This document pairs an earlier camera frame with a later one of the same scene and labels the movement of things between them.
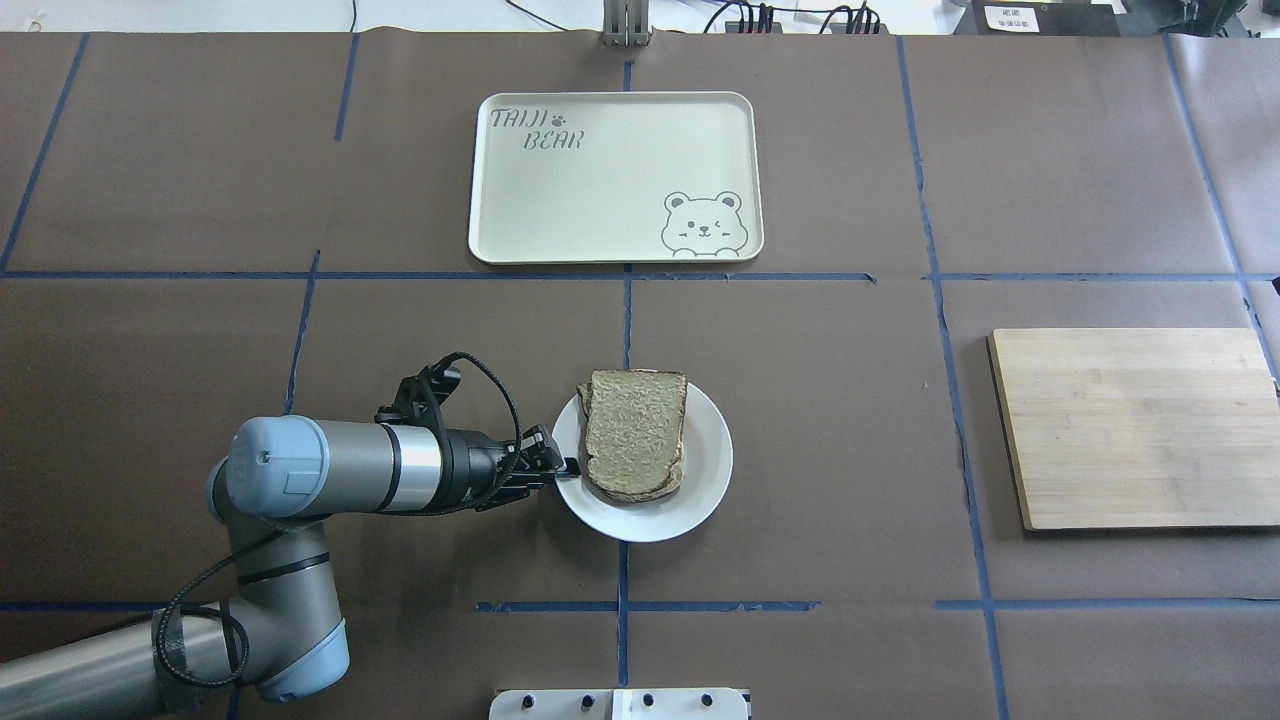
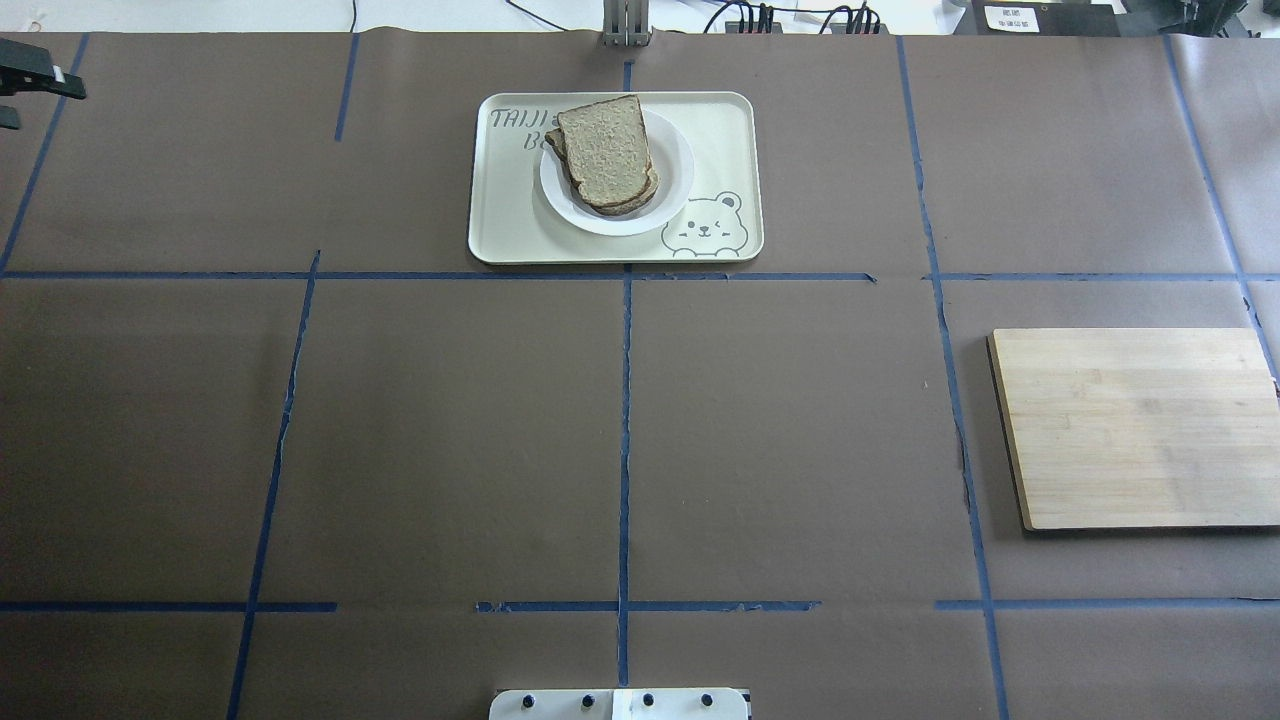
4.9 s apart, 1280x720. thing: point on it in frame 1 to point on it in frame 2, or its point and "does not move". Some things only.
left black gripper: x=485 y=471 to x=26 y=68
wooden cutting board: x=1140 y=427 does not move
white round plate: x=706 y=474 to x=673 y=160
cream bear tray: x=615 y=177 does not move
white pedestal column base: x=619 y=704 does not move
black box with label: x=1043 y=18 does not move
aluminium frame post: x=626 y=23 does not move
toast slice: x=660 y=491 to x=621 y=207
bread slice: x=634 y=428 to x=608 y=149
